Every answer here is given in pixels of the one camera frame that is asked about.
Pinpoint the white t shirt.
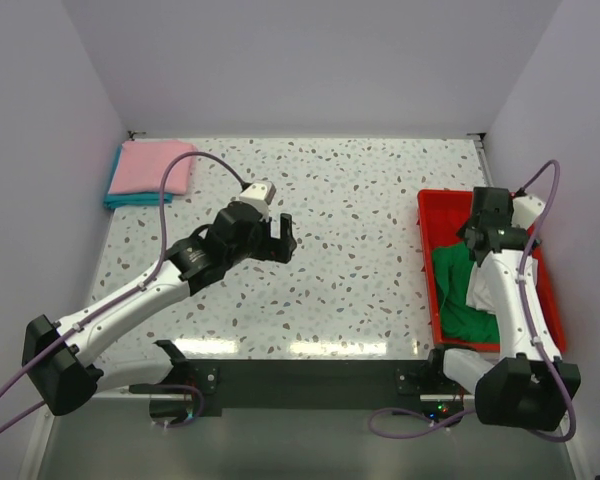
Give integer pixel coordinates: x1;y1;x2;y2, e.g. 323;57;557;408
465;254;542;316

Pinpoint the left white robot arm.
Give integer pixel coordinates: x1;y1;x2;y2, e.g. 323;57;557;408
22;201;297;416

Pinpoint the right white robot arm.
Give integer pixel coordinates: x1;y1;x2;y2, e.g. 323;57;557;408
425;187;581;442

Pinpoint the red plastic bin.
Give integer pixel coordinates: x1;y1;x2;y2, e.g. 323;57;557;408
417;187;566;360

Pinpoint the green t shirt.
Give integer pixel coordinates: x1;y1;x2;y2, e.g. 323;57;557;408
432;243;500;343

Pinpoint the folded teal t shirt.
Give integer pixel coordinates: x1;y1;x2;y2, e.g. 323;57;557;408
103;146;159;211

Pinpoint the folded pink t shirt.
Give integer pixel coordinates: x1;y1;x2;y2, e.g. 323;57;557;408
108;140;197;195

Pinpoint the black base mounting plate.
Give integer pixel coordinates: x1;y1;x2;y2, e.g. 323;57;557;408
128;357;481;419

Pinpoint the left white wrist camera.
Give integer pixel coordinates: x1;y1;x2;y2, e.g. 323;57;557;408
238;180;276;219

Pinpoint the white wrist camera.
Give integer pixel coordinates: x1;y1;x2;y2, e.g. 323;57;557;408
511;194;546;230
238;180;276;219

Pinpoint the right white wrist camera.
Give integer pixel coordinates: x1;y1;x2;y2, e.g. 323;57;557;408
511;194;546;230

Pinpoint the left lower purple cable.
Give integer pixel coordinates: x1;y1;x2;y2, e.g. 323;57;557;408
149;383;205;432

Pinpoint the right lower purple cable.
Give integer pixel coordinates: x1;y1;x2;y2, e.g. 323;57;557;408
368;405;476;442

